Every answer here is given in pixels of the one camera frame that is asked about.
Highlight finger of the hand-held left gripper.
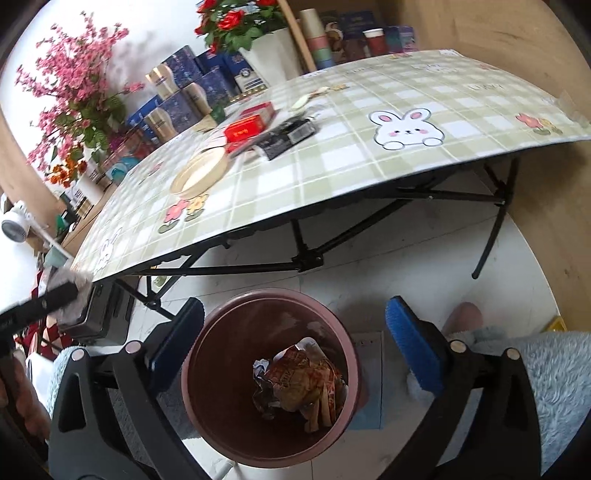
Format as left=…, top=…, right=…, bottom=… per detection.
left=0, top=282, right=79, bottom=330

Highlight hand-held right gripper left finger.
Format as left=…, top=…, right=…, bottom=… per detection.
left=48, top=296, right=206, bottom=480

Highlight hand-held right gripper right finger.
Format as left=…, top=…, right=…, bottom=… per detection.
left=385, top=295, right=541, bottom=480

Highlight brown plastic waste bin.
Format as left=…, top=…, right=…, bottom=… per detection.
left=181, top=288, right=362, bottom=467

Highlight orange snack wrapper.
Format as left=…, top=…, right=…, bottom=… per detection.
left=252, top=337, right=349, bottom=435

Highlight person's left hand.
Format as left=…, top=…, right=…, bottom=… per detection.
left=0, top=357, right=51, bottom=439

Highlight red checked blanket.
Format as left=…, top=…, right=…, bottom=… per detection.
left=14, top=268, right=65, bottom=352

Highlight dark grey case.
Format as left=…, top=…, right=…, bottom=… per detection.
left=60, top=281, right=134, bottom=344

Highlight person's left fleece trouser leg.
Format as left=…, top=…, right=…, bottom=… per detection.
left=46, top=346, right=77, bottom=416

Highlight person's fleece trouser leg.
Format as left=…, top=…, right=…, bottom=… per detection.
left=406, top=325, right=591, bottom=480
left=46, top=346, right=77, bottom=416

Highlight white desk fan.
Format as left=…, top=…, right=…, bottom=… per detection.
left=0, top=200, right=49, bottom=247

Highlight white flower vase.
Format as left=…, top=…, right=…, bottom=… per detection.
left=74, top=173, right=105, bottom=206

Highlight orange artificial flowers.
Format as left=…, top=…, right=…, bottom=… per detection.
left=46, top=159, right=88, bottom=188

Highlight person's right fleece trouser leg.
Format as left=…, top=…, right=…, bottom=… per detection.
left=406, top=325, right=591, bottom=480

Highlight striped storage basket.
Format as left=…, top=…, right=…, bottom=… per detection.
left=99, top=134, right=153, bottom=185

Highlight beige paper bowl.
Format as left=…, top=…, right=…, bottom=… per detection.
left=170, top=148, right=229, bottom=197

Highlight folding table with plaid cloth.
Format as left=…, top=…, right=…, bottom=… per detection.
left=71, top=48, right=591, bottom=283

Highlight long blue box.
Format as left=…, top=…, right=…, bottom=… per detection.
left=126, top=99, right=162, bottom=127

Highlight pink artificial blossom bouquet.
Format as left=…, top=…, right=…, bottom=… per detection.
left=16, top=14, right=144, bottom=171

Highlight black cigarette box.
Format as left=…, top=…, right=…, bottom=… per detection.
left=281, top=117, right=317, bottom=141
left=256, top=129, right=294, bottom=161

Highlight gold and blue gift box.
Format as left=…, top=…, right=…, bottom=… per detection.
left=144, top=95, right=204, bottom=141
left=182, top=67, right=232, bottom=116
left=147, top=45, right=204, bottom=100

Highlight red cigarette pack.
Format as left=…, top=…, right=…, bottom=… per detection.
left=238, top=102, right=276, bottom=124
left=225, top=113, right=269, bottom=143

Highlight blue and white carton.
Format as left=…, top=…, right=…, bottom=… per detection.
left=224, top=53, right=269, bottom=93

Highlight white angular flower pot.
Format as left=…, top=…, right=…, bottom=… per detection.
left=240, top=28, right=303, bottom=88

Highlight red cup with white rim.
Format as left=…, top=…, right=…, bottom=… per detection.
left=362, top=28, right=389, bottom=58

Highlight small blue box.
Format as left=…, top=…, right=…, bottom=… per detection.
left=383, top=25, right=419, bottom=52

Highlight stack of pastel paper cups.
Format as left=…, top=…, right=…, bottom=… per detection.
left=298, top=8, right=335, bottom=70

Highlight dark blue printed box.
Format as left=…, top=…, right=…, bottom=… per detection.
left=339, top=10, right=377, bottom=47

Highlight red artificial rose plant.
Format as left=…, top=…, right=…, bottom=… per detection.
left=194, top=0, right=287, bottom=54

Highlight wooden shelf unit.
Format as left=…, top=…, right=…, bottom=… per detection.
left=277, top=0, right=421, bottom=75

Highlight black folding table frame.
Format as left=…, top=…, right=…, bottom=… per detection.
left=115, top=157, right=520, bottom=321

